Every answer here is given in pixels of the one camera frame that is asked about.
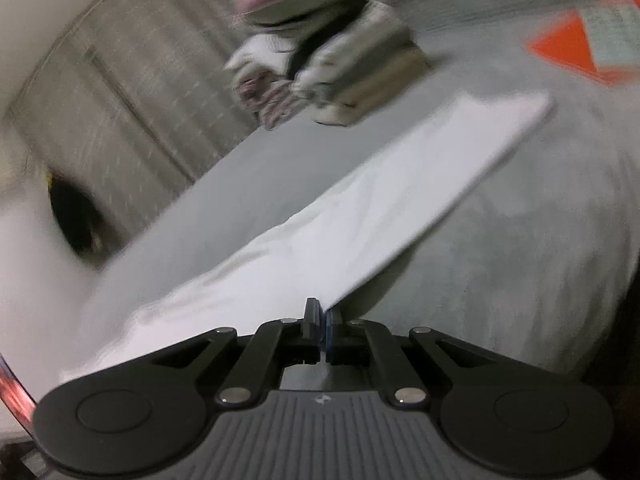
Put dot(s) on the grey star-patterned curtain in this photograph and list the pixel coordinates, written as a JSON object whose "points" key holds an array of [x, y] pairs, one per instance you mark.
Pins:
{"points": [[125, 85]]}

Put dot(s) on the orange booklet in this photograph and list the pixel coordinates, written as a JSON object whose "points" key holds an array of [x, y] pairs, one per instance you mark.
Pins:
{"points": [[565, 45]]}

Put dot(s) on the black smartphone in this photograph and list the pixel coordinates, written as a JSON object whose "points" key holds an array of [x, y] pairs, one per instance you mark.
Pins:
{"points": [[12, 395]]}

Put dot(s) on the white pants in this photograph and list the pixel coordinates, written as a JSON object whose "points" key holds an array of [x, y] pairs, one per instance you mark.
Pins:
{"points": [[350, 210]]}

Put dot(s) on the folded floral bedding pile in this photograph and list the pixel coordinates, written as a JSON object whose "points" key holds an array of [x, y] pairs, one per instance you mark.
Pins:
{"points": [[255, 55]]}

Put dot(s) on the folded beige garment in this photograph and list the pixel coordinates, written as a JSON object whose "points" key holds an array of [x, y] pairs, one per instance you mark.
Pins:
{"points": [[380, 90]]}

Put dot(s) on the pale printed card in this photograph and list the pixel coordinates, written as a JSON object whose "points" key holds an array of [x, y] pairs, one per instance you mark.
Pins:
{"points": [[615, 35]]}

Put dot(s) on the folded white garment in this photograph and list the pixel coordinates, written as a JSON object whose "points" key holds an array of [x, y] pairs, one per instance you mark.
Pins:
{"points": [[360, 30]]}

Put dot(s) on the black hanging garment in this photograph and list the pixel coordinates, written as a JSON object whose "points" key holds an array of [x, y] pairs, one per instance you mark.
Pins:
{"points": [[75, 220]]}

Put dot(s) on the folded black garment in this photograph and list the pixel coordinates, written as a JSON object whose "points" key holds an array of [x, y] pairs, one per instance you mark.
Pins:
{"points": [[320, 40]]}

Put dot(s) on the folded grey garment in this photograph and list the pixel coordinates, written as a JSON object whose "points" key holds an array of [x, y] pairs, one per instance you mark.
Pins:
{"points": [[370, 60]]}

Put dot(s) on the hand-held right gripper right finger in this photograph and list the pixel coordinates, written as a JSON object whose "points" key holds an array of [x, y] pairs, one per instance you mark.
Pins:
{"points": [[330, 337]]}

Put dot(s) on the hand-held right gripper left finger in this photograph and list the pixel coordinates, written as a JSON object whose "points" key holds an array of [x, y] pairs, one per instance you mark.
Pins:
{"points": [[314, 332]]}

